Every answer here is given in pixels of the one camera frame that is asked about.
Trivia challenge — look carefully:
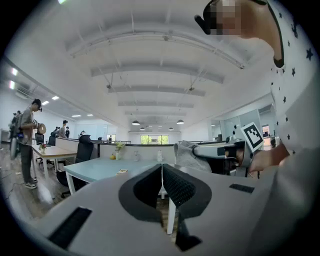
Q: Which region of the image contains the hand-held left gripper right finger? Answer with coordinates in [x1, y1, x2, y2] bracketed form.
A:
[162, 163, 266, 256]

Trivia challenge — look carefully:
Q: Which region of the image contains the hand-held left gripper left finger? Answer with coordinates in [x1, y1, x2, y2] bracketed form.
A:
[32, 163, 176, 256]

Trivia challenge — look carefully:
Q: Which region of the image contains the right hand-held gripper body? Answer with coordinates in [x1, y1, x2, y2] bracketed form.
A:
[224, 121, 265, 177]

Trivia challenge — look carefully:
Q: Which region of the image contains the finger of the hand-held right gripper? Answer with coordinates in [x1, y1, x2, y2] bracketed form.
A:
[193, 141, 246, 158]

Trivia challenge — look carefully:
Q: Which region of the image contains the grey cloth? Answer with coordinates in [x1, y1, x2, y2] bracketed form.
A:
[173, 140, 213, 174]

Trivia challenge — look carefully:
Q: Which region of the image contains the person's right forearm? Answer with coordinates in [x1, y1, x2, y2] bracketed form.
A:
[248, 143, 292, 174]

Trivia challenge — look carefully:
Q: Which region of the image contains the green vase with yellow flowers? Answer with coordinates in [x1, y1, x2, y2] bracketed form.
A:
[114, 141, 126, 161]

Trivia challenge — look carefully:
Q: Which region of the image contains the window with green view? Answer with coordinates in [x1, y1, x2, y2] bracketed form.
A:
[140, 134, 169, 145]

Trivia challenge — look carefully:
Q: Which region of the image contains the white star-print shirt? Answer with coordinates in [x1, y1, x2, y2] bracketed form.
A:
[266, 0, 320, 157]

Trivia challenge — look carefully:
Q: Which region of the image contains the black office chair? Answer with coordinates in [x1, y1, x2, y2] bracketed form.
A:
[34, 133, 56, 166]
[56, 134, 95, 199]

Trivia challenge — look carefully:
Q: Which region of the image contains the light wooden desk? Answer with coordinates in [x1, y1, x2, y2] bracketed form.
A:
[31, 144, 78, 200]

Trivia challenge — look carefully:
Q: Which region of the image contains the person's face and neck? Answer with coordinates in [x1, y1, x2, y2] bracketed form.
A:
[208, 0, 285, 68]

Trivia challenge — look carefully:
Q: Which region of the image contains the black head-worn camera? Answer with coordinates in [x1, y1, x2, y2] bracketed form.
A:
[194, 0, 219, 36]

